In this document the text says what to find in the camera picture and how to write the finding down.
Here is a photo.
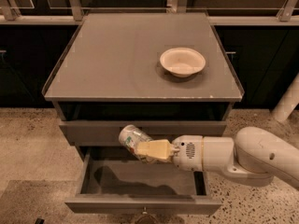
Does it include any white paper bowl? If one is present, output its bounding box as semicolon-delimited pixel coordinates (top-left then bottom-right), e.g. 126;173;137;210
160;48;206;77

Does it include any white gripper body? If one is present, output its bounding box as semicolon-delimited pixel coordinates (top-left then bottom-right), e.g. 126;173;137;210
172;135;203;172

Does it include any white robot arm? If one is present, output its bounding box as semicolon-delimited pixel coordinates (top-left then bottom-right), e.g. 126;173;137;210
135;126;299;189

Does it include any grey open middle drawer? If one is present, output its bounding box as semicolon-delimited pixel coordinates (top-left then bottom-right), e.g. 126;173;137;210
65;147;221;215

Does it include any green 7up can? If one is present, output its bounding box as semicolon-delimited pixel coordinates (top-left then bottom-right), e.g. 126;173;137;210
119;125;156;164

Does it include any metal railing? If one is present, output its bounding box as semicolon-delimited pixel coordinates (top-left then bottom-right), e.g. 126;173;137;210
0;0;299;26

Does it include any grey drawer cabinet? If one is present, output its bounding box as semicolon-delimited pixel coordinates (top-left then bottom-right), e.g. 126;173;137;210
41;12;245;163

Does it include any grey top drawer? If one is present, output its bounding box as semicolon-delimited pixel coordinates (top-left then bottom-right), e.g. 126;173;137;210
59;120;226;147

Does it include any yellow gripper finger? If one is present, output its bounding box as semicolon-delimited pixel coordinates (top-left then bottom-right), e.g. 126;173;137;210
135;139;179;161

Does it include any brass middle drawer knob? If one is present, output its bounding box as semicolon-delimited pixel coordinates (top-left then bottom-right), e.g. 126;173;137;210
135;209;158;224

